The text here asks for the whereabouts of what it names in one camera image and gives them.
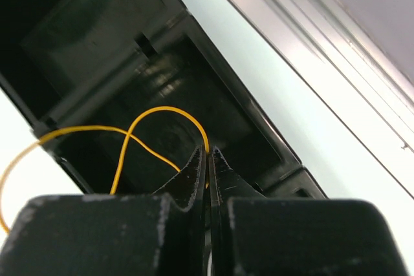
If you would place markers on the right black compartment bin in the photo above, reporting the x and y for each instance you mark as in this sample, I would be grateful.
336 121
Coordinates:
103 62

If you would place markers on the right aluminium frame post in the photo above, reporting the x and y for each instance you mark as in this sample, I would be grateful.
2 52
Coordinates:
343 66

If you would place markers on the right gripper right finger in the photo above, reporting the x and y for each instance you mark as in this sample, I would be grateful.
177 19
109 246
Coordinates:
255 235

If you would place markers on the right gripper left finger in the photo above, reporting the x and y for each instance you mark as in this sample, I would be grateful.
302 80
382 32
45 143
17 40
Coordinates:
157 234

